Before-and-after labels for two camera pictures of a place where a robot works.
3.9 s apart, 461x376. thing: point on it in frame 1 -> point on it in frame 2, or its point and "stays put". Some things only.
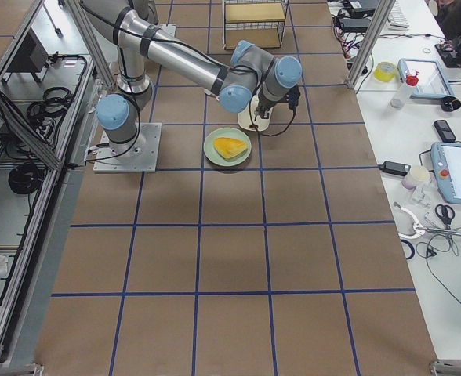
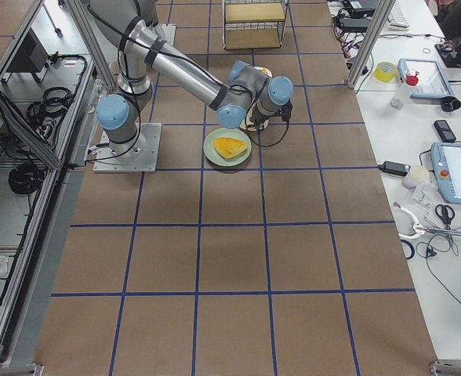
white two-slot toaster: (248, 120) stays put
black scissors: (446, 214) stays put
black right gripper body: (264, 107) -> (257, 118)
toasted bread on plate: (229, 147) stays put
